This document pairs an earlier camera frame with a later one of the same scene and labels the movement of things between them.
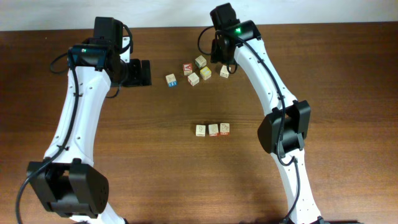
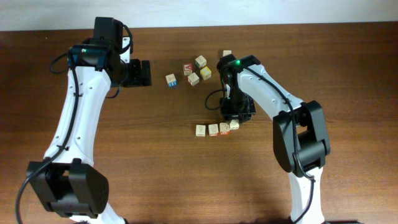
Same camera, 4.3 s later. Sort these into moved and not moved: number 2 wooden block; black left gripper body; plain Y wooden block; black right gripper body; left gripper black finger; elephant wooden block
Moved: black right gripper body; number 2 wooden block
Not moved: plain Y wooden block; left gripper black finger; black left gripper body; elephant wooden block
